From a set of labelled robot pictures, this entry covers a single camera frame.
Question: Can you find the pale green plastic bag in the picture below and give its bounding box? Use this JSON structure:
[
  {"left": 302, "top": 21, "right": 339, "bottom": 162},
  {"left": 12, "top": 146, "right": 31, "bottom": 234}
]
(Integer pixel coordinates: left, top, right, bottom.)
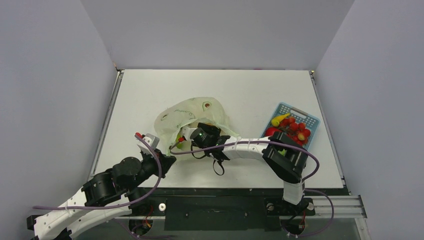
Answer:
[{"left": 153, "top": 97, "right": 239, "bottom": 155}]

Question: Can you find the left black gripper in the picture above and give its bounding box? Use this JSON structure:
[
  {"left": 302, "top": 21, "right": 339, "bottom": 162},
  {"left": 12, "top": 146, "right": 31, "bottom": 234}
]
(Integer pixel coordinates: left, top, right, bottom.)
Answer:
[{"left": 125, "top": 147, "right": 177, "bottom": 193}]

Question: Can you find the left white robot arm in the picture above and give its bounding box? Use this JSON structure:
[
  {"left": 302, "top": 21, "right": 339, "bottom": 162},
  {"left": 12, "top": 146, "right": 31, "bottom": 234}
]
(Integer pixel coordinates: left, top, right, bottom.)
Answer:
[{"left": 26, "top": 150, "right": 177, "bottom": 240}]

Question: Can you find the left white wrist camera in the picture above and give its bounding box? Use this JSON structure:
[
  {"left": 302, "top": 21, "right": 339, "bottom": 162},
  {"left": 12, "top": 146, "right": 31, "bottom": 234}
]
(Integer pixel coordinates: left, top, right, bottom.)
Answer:
[{"left": 134, "top": 132, "right": 160, "bottom": 154}]

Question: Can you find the small yellow fake pepper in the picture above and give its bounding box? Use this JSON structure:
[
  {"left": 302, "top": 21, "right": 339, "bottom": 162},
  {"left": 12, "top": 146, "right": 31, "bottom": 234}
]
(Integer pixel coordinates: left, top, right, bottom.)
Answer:
[{"left": 270, "top": 113, "right": 291, "bottom": 127}]

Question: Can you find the green fake apple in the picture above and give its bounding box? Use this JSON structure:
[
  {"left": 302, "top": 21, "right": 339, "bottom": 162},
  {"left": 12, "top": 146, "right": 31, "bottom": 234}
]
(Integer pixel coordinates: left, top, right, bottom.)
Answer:
[{"left": 277, "top": 149, "right": 288, "bottom": 157}]

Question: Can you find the blue plastic basket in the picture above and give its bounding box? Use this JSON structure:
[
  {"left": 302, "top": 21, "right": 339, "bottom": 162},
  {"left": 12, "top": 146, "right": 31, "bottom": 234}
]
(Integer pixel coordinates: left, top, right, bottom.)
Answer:
[{"left": 261, "top": 102, "right": 321, "bottom": 150}]

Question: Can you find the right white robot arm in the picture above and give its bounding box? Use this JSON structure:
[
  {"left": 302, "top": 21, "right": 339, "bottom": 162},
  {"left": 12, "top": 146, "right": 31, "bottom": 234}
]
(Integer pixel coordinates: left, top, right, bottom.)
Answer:
[{"left": 183, "top": 126, "right": 308, "bottom": 214}]

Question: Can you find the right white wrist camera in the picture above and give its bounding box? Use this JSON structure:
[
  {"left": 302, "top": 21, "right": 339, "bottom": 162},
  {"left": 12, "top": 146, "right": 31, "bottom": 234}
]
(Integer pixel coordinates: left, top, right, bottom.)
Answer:
[{"left": 179, "top": 126, "right": 195, "bottom": 142}]

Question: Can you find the red fake apple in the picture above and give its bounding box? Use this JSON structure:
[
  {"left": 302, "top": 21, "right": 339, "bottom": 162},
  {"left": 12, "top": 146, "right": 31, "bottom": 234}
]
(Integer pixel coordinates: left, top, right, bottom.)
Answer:
[{"left": 264, "top": 127, "right": 282, "bottom": 137}]

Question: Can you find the small green fake fruit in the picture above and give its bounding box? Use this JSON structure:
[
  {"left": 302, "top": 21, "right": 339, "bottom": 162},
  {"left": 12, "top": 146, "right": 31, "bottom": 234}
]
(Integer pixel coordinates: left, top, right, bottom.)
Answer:
[{"left": 176, "top": 133, "right": 186, "bottom": 149}]

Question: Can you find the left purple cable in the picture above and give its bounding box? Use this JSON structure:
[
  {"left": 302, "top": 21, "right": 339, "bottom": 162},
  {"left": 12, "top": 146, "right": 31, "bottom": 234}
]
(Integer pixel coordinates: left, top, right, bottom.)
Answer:
[{"left": 32, "top": 133, "right": 163, "bottom": 211}]

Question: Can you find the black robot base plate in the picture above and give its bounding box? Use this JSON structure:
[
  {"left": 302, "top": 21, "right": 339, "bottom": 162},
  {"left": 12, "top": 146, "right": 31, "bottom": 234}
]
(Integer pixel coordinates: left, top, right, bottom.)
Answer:
[{"left": 122, "top": 188, "right": 316, "bottom": 231}]

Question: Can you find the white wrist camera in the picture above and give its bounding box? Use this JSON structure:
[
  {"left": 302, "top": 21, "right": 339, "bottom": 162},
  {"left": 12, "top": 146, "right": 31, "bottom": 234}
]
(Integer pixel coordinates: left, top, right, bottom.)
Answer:
[
  {"left": 134, "top": 132, "right": 160, "bottom": 154},
  {"left": 179, "top": 126, "right": 195, "bottom": 142}
]

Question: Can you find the red fake grape bunch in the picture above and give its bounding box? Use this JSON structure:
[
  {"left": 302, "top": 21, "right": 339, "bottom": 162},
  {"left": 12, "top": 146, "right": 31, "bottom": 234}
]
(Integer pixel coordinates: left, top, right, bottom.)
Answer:
[{"left": 278, "top": 116, "right": 312, "bottom": 147}]

